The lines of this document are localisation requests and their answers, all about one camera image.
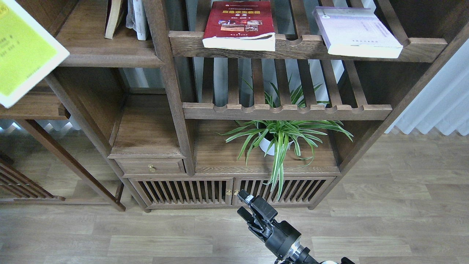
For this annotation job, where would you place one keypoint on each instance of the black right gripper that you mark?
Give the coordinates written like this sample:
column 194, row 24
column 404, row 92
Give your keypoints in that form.
column 280, row 238

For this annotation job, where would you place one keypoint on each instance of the yellow green book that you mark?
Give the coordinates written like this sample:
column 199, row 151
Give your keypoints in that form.
column 28, row 52

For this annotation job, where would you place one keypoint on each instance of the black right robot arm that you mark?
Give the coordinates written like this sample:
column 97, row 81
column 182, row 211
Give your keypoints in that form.
column 304, row 258

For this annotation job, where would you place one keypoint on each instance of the white plant pot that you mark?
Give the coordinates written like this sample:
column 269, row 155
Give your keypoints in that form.
column 265, row 147

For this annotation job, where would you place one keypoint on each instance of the brass drawer knob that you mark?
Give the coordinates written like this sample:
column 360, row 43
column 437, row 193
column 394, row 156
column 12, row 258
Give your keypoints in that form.
column 151, row 168

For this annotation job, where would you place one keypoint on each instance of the dark wooden bookshelf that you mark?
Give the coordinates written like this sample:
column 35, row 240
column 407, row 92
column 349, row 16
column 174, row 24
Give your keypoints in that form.
column 165, row 101

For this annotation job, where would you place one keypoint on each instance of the red cover book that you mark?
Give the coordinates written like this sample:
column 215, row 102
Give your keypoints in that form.
column 240, row 25

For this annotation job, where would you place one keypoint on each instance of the white lavender book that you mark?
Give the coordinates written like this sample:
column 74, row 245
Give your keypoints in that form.
column 349, row 31

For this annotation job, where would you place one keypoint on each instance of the white curtain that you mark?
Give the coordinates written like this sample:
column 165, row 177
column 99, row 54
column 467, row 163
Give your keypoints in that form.
column 443, row 104

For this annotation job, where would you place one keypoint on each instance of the tan upright book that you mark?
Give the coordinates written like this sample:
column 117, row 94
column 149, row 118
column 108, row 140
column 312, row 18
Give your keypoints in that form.
column 115, row 12

